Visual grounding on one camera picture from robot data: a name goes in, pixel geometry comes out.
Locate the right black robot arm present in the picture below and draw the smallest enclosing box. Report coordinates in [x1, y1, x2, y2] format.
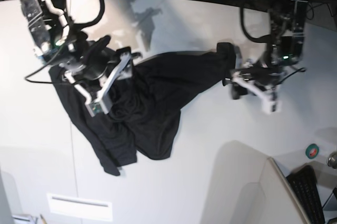
[19, 0, 140, 86]

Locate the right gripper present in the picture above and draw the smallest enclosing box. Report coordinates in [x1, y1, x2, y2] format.
[56, 35, 143, 82]

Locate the green tape roll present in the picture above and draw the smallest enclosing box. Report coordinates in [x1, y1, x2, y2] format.
[305, 143, 320, 159]

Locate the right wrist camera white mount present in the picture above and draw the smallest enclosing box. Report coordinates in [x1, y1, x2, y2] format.
[64, 65, 122, 117]

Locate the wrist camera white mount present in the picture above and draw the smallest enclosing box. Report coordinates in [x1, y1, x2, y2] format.
[233, 73, 282, 114]
[64, 65, 122, 117]

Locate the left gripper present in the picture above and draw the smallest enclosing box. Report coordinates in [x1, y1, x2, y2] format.
[216, 42, 285, 100]

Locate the pencil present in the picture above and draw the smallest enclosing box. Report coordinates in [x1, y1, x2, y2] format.
[40, 215, 47, 224]

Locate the white desk divider panel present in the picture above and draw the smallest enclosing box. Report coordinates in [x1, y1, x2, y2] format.
[260, 158, 310, 224]

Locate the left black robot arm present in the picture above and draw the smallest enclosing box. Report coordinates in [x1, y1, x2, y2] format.
[222, 0, 310, 101]

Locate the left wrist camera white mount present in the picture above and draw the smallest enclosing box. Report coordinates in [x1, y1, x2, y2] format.
[233, 73, 282, 114]

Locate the silver round knob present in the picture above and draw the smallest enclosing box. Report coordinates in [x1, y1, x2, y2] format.
[326, 151, 337, 169]

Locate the black t-shirt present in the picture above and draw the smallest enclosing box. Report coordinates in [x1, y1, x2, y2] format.
[54, 49, 228, 176]

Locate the black keyboard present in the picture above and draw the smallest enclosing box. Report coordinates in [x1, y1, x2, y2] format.
[286, 165, 325, 224]

